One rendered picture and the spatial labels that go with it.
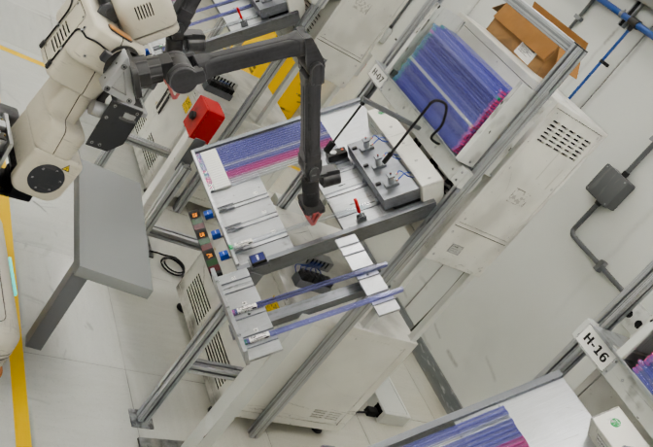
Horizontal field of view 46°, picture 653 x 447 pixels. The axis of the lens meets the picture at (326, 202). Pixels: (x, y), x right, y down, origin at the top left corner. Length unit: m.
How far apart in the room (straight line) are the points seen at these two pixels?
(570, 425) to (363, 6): 2.39
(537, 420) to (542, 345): 1.92
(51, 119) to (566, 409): 1.60
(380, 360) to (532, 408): 1.12
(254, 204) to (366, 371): 0.88
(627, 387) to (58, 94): 1.69
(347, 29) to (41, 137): 2.00
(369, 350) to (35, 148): 1.51
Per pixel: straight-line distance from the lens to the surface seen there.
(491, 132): 2.59
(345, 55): 3.99
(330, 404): 3.30
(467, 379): 4.33
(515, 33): 3.16
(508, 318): 4.23
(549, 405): 2.21
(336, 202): 2.73
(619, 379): 2.15
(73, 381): 2.94
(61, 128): 2.32
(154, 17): 2.19
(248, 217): 2.74
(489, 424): 2.15
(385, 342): 3.12
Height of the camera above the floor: 1.94
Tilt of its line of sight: 21 degrees down
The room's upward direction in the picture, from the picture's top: 38 degrees clockwise
